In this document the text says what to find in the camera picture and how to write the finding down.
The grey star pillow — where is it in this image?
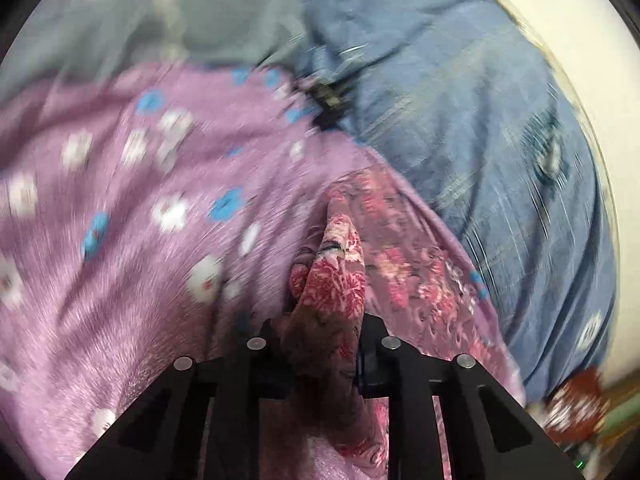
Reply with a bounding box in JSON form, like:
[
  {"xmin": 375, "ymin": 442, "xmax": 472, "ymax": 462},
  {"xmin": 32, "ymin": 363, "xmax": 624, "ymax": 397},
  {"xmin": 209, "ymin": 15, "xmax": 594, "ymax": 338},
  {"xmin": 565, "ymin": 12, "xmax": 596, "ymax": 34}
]
[{"xmin": 1, "ymin": 0, "xmax": 305, "ymax": 100}]

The red plastic bag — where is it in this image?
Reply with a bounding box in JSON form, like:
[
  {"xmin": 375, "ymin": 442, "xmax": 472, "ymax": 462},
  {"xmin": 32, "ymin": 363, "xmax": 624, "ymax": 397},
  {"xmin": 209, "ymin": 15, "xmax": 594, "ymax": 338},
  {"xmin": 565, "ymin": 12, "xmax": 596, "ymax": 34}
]
[{"xmin": 542, "ymin": 367, "xmax": 608, "ymax": 445}]

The blue plaid quilt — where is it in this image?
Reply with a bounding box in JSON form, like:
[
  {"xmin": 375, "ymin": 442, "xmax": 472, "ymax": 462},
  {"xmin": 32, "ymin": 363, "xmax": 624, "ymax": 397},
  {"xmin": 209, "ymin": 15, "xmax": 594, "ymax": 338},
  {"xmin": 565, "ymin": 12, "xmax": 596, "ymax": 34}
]
[{"xmin": 300, "ymin": 0, "xmax": 617, "ymax": 401}]

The maroon floral small garment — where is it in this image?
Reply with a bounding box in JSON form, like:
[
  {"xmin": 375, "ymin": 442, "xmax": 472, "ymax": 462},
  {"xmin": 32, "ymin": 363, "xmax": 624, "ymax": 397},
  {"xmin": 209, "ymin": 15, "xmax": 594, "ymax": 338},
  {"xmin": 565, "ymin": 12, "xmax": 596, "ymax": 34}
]
[{"xmin": 279, "ymin": 165, "xmax": 525, "ymax": 478}]

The small black object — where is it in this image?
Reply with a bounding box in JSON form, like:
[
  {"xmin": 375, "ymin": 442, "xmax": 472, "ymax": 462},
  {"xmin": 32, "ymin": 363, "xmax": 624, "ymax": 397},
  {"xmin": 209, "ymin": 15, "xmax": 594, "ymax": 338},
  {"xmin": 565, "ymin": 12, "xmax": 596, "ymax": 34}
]
[{"xmin": 308, "ymin": 78, "xmax": 352, "ymax": 130}]

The purple floral bed sheet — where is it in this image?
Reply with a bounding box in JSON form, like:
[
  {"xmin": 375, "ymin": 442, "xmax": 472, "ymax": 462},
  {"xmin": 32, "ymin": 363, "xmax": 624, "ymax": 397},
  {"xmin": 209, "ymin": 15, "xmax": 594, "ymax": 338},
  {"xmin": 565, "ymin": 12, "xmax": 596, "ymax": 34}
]
[{"xmin": 0, "ymin": 62, "xmax": 526, "ymax": 480}]

